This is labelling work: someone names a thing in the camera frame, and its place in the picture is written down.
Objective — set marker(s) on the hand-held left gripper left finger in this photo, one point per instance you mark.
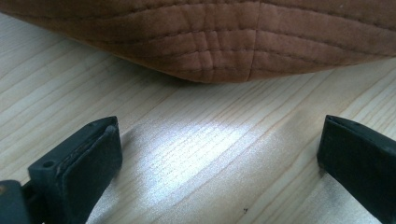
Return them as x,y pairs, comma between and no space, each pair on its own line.
84,168

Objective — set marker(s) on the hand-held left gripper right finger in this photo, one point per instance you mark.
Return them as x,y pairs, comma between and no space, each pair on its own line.
361,161

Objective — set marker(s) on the brown stitched bucket hat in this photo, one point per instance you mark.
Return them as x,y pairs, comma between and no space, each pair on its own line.
236,37

